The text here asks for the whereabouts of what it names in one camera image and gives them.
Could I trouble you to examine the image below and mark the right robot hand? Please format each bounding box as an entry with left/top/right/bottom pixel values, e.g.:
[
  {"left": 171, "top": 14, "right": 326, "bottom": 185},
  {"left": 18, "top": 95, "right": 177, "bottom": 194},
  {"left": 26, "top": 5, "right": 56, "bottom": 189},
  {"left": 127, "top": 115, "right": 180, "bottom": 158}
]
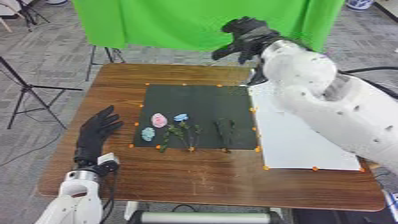
[{"left": 210, "top": 15, "right": 285, "bottom": 64}]

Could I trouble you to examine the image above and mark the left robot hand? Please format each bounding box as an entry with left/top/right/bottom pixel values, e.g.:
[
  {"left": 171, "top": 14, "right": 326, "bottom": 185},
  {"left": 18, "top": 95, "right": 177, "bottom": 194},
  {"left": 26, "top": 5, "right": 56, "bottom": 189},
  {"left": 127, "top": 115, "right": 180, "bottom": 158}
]
[{"left": 74, "top": 105, "right": 127, "bottom": 168}]

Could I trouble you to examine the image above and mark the pale teal flower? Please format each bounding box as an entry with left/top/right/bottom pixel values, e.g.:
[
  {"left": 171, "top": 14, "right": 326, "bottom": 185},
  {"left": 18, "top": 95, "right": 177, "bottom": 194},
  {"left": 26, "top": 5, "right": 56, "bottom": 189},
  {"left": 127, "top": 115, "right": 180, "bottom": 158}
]
[{"left": 139, "top": 126, "right": 159, "bottom": 143}]

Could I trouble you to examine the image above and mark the pink flower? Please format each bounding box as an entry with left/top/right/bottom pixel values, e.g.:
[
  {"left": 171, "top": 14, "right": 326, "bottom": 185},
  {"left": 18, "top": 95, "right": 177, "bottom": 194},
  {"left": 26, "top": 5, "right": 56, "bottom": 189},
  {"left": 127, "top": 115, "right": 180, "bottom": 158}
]
[{"left": 150, "top": 112, "right": 171, "bottom": 129}]

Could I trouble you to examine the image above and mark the blue flower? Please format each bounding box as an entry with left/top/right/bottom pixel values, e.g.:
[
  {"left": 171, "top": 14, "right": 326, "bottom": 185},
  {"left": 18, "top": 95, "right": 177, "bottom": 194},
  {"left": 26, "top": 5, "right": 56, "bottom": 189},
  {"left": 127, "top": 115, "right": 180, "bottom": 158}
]
[{"left": 171, "top": 113, "right": 203, "bottom": 153}]

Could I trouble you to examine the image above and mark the black tripod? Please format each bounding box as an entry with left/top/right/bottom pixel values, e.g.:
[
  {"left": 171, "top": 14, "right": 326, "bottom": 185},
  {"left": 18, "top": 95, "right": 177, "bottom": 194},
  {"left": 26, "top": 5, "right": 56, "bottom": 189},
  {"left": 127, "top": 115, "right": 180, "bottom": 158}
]
[{"left": 0, "top": 55, "right": 86, "bottom": 131}]

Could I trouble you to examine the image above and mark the dark mat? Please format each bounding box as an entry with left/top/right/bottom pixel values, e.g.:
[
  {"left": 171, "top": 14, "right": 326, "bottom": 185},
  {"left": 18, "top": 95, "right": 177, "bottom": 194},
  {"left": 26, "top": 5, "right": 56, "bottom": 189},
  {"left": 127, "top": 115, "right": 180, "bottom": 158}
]
[{"left": 130, "top": 83, "right": 264, "bottom": 151}]

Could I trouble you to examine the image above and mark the blue and white vase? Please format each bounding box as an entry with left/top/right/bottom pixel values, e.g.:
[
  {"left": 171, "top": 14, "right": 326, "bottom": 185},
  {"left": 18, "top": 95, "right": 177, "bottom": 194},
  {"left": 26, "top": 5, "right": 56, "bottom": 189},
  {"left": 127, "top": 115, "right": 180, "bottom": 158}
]
[{"left": 345, "top": 0, "right": 377, "bottom": 11}]

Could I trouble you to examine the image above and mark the black backdrop stand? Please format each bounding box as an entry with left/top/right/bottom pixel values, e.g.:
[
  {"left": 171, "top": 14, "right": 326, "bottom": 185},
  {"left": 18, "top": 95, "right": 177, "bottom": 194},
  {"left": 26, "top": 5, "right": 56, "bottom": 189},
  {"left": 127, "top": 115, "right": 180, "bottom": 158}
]
[{"left": 84, "top": 44, "right": 129, "bottom": 83}]

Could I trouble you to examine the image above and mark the pale grey bar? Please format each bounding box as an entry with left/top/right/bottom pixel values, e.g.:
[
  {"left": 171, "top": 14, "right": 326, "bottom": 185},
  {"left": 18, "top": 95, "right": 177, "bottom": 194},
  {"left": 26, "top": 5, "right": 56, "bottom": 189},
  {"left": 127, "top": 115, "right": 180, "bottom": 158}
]
[{"left": 138, "top": 211, "right": 276, "bottom": 224}]

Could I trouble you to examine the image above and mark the white sheet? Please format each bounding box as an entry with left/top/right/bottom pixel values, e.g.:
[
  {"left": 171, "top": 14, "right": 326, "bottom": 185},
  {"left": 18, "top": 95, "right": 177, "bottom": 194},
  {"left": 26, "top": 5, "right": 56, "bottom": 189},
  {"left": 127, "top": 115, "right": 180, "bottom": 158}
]
[{"left": 248, "top": 81, "right": 365, "bottom": 172}]

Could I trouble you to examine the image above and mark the black cable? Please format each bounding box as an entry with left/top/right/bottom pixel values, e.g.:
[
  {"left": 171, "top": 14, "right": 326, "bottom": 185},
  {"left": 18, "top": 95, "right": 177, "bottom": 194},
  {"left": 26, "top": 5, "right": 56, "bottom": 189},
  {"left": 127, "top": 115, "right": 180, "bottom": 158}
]
[
  {"left": 98, "top": 167, "right": 122, "bottom": 224},
  {"left": 337, "top": 65, "right": 398, "bottom": 75}
]

